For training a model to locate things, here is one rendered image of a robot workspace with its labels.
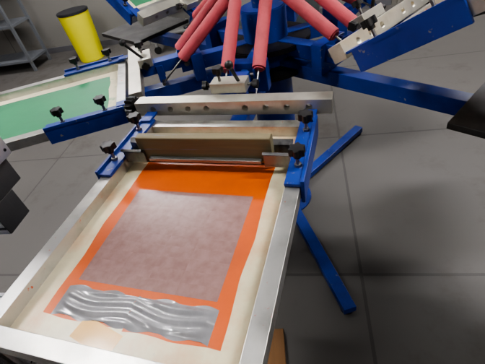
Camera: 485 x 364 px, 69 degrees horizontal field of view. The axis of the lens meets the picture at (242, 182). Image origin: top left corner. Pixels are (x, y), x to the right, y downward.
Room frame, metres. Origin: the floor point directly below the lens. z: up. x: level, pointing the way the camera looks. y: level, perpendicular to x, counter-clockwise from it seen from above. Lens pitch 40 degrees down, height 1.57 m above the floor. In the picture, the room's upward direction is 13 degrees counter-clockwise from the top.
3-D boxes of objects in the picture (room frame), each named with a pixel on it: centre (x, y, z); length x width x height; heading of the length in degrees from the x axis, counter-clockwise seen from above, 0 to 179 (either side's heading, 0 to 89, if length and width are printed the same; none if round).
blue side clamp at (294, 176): (0.76, -0.18, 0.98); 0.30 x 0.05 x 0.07; 156
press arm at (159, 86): (1.55, 0.36, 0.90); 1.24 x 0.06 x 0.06; 96
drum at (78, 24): (5.30, 1.70, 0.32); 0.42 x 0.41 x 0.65; 75
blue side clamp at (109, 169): (0.98, 0.33, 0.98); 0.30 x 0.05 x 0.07; 156
